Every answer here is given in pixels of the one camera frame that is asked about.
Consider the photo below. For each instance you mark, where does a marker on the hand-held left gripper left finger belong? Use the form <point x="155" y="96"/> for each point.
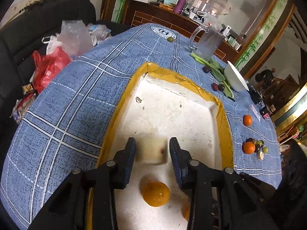
<point x="130" y="153"/>

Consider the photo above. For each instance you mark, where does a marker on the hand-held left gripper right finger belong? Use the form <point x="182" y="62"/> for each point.
<point x="174" y="153"/>

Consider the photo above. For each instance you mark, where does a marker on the white foam tray yellow tape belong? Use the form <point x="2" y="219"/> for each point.
<point x="168" y="115"/>

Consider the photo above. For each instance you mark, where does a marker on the large orange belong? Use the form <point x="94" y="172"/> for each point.
<point x="156" y="194"/>

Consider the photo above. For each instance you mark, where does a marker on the dark purple passion fruit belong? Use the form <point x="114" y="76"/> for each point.
<point x="257" y="149"/>

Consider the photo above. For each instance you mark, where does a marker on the brown kiwi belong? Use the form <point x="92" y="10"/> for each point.
<point x="260" y="155"/>

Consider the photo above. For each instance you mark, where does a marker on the blue plaid tablecloth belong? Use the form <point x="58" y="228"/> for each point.
<point x="72" y="115"/>

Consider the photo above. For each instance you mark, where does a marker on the red date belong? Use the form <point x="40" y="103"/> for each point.
<point x="215" y="86"/>

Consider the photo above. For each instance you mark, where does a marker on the dark plum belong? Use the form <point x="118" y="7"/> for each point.
<point x="221" y="87"/>
<point x="206" y="69"/>

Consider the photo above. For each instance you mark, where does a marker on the green grape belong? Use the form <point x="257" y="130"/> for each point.
<point x="265" y="150"/>
<point x="258" y="143"/>

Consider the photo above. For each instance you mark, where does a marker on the white and red card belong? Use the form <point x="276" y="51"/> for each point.
<point x="255" y="111"/>

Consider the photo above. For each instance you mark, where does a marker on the green leafy vegetable stalks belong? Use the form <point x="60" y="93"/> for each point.
<point x="215" y="69"/>

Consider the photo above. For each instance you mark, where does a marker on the white bowl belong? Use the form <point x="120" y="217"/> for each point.
<point x="236" y="79"/>

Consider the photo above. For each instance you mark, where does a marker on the black cylinder red label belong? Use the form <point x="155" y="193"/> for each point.
<point x="265" y="112"/>

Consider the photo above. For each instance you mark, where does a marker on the black electric device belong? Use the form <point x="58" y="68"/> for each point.
<point x="255" y="93"/>

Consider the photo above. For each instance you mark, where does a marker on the small green fruit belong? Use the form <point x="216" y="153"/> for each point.
<point x="170" y="39"/>

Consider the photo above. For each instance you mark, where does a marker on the dark carved figure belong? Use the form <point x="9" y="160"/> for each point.
<point x="263" y="76"/>

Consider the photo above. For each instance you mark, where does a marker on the clear glass pitcher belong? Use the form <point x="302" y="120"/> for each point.
<point x="208" y="40"/>

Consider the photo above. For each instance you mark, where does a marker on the red plastic bag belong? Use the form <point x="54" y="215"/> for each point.
<point x="48" y="69"/>

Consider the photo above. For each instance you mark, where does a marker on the crumpled printed wrappers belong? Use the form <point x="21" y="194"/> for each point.
<point x="24" y="101"/>

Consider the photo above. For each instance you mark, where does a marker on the clear bag with blue print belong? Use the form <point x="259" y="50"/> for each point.
<point x="99" y="32"/>

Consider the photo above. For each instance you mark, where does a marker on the clear plastic bag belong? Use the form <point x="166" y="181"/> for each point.
<point x="69" y="36"/>

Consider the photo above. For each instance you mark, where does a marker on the white lotion tube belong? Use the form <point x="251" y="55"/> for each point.
<point x="227" y="30"/>

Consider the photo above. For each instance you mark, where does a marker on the wooden cabinet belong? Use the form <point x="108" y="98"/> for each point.
<point x="148" y="16"/>

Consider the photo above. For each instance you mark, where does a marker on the purple bottle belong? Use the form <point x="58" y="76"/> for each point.
<point x="179" y="3"/>

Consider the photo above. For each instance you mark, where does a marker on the black sofa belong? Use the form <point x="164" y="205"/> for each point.
<point x="24" y="40"/>

